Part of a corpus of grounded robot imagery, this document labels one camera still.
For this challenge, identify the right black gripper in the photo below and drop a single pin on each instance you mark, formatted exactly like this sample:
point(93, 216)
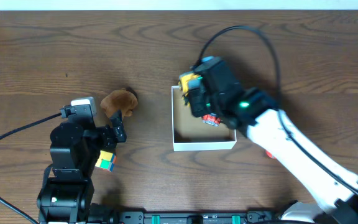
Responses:
point(198, 95)

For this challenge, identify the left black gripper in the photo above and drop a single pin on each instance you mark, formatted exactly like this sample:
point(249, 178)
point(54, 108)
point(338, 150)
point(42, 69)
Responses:
point(112, 135)

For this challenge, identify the brown plush toy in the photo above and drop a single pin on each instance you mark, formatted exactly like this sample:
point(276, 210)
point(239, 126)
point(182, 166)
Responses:
point(122, 100)

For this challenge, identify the red toy fire truck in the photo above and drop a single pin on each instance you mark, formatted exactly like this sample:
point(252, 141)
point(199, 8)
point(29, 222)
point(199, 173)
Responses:
point(211, 119)

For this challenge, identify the yellow grey toy truck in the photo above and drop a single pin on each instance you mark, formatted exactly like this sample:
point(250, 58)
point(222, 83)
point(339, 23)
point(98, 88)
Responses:
point(189, 81)

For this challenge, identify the colourful puzzle cube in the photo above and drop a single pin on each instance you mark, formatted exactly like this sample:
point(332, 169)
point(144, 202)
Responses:
point(106, 161)

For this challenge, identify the red toy ball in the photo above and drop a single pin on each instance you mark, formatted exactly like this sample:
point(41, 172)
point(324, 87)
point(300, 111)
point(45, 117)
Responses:
point(270, 155)

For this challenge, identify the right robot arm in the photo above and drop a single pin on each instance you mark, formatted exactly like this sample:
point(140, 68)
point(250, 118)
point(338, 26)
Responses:
point(257, 116)

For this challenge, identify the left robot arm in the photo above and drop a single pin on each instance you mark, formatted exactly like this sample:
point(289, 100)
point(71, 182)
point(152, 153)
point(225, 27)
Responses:
point(76, 145)

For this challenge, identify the white cardboard box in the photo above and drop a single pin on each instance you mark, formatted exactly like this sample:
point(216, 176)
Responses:
point(192, 134)

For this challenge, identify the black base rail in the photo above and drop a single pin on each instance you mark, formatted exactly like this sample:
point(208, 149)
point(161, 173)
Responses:
point(197, 217)

